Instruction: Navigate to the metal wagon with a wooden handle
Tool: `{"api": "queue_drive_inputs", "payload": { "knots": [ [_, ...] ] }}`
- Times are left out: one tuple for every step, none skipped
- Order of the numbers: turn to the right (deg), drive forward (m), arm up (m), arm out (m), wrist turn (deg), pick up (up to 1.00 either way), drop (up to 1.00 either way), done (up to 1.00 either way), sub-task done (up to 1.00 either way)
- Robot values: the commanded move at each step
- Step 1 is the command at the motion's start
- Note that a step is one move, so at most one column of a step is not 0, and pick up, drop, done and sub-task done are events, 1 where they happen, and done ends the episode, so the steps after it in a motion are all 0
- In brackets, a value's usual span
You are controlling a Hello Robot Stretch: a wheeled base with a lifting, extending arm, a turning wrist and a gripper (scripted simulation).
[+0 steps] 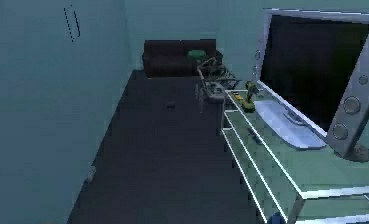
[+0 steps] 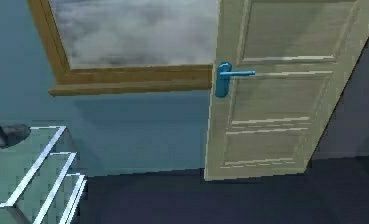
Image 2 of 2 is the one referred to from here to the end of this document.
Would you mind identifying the blue door handle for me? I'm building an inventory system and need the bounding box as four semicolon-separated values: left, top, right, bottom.
214;61;256;99

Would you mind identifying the dark grey object on shelf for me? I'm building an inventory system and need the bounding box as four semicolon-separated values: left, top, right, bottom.
0;112;32;150

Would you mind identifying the beige panelled room door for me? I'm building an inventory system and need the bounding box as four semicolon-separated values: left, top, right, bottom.
203;0;369;182

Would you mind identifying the wooden framed window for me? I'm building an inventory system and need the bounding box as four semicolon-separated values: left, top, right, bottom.
26;0;221;98

